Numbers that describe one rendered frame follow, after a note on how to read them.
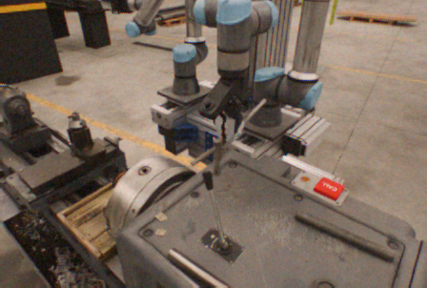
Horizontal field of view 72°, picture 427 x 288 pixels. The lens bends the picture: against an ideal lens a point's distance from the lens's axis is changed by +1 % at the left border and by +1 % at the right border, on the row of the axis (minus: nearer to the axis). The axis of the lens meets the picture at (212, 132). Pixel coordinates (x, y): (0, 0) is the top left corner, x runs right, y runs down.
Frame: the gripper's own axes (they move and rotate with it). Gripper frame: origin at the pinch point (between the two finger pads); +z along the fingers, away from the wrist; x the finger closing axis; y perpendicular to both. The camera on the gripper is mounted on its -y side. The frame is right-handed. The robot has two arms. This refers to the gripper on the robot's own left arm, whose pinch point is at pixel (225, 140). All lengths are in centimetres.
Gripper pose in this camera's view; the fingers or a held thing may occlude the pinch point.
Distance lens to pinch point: 79.5
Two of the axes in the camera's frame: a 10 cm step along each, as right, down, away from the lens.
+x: -7.7, -3.3, 5.5
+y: 6.4, -4.0, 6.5
